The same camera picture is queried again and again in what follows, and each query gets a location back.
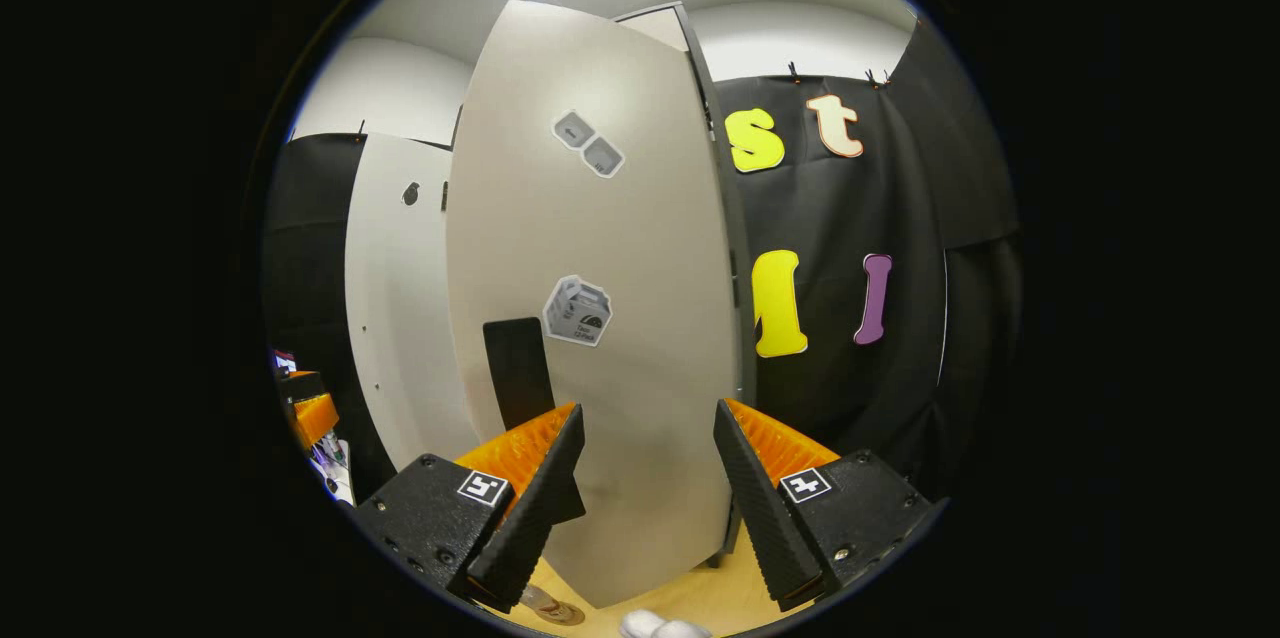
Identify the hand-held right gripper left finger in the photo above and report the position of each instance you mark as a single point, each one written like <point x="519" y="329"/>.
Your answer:
<point x="535" y="508"/>

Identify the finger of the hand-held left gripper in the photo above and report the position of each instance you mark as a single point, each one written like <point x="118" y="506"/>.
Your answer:
<point x="315" y="421"/>
<point x="300" y="386"/>

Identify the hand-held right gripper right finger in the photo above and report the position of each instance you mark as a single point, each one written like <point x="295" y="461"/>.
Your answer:
<point x="760" y="508"/>

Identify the clear plastic bottle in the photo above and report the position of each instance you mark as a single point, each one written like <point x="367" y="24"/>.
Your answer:
<point x="540" y="600"/>

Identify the round cork coaster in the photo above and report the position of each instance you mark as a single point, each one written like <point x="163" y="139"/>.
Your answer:
<point x="568" y="615"/>

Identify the grey white cabinet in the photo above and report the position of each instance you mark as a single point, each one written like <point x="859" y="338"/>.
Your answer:
<point x="735" y="248"/>

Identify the small lit screen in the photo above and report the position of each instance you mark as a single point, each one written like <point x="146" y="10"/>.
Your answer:
<point x="284" y="361"/>

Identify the white papers with pens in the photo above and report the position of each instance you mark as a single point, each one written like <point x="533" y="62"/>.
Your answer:
<point x="335" y="468"/>

